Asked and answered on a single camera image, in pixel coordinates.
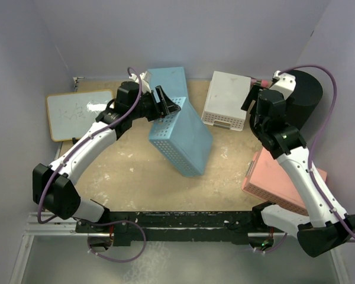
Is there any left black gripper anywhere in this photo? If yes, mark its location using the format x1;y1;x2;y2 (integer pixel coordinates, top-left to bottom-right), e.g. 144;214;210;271
131;90;178;124

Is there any blue perforated basket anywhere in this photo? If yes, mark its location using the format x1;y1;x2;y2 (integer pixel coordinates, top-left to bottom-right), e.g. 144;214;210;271
147;67;189;99

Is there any large black plastic bin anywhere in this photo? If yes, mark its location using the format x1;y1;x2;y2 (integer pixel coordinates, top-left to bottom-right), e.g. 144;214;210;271
248;69;324;140

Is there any pink perforated basket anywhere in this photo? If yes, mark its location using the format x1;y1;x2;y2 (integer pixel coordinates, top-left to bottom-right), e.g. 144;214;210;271
241;147;328;217

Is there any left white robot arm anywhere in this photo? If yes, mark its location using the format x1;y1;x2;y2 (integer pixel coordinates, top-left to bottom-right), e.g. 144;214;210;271
33;81;181;232

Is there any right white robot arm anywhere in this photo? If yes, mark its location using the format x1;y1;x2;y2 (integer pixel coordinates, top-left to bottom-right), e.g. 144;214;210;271
241;86;355;257

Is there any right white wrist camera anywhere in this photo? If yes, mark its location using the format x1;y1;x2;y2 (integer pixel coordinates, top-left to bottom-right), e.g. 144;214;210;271
269;70;296;100

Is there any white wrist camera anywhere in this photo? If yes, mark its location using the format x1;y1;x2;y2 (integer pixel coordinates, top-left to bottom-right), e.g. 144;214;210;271
129;71;151;93
269;70;296;100

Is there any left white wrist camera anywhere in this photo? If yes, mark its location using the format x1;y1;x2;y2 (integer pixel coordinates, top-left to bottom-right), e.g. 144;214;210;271
129;71;151;93

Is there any small whiteboard yellow frame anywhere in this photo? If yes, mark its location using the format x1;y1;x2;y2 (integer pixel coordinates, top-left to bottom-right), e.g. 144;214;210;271
46;89;113;142

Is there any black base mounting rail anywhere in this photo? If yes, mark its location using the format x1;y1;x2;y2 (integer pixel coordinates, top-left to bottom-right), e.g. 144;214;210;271
76;202;272;247

